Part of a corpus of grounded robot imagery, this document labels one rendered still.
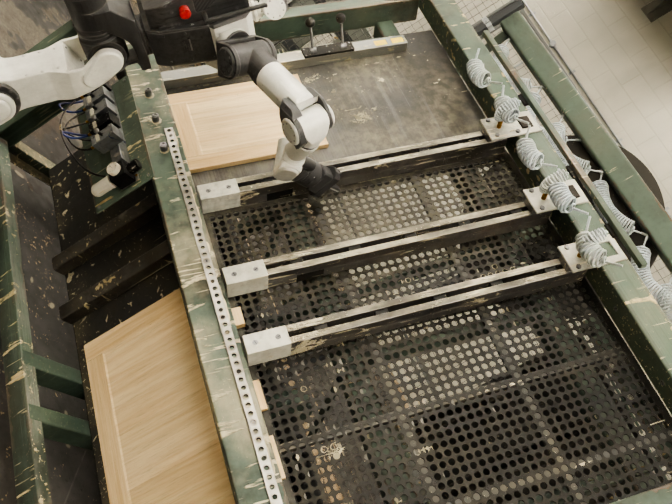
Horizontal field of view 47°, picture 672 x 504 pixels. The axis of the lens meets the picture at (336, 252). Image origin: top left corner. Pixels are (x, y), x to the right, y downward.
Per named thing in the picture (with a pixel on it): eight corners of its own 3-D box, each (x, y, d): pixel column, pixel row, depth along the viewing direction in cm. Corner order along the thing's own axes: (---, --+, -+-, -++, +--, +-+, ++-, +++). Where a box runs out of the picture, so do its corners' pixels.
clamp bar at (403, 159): (196, 195, 249) (191, 143, 230) (520, 131, 278) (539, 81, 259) (203, 218, 244) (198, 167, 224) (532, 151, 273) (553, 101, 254)
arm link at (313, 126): (315, 154, 224) (339, 132, 206) (287, 168, 220) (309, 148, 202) (297, 122, 224) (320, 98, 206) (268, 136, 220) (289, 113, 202)
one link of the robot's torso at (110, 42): (79, 47, 214) (120, 35, 216) (73, 17, 222) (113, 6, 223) (94, 81, 225) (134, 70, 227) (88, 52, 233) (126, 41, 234)
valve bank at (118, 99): (47, 89, 267) (101, 51, 262) (76, 111, 278) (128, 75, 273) (65, 195, 240) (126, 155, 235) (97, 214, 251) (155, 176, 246)
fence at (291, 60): (161, 80, 280) (160, 72, 277) (401, 42, 304) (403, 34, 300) (164, 89, 277) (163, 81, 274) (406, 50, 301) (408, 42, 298)
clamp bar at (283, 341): (240, 342, 218) (238, 296, 199) (598, 253, 248) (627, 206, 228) (249, 372, 213) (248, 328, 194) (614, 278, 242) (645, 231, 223)
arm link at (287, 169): (269, 178, 232) (282, 165, 220) (274, 150, 234) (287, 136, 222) (289, 183, 234) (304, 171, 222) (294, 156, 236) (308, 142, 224)
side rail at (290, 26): (150, 50, 298) (147, 26, 289) (410, 11, 326) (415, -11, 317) (153, 60, 295) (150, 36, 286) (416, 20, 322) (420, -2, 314)
